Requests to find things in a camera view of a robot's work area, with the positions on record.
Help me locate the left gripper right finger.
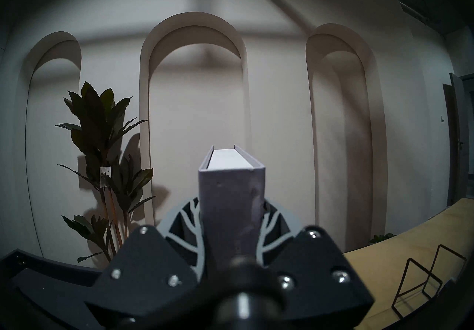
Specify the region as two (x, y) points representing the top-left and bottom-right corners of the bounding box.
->
(259, 200), (374, 322)

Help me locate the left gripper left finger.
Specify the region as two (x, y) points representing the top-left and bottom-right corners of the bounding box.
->
(85, 198), (204, 324)

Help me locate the grey box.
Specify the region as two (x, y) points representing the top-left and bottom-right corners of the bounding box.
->
(198, 144), (266, 270)

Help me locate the light wooden table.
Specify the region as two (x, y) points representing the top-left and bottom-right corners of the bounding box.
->
(343, 197), (474, 330)

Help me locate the tall dark green plant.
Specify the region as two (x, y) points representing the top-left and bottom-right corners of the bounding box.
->
(55, 81), (158, 264)

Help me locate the dark grey door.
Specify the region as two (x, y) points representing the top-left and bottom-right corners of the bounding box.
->
(443, 73), (474, 207)

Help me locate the black wire book stand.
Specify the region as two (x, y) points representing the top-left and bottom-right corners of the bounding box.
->
(391, 244), (467, 319)

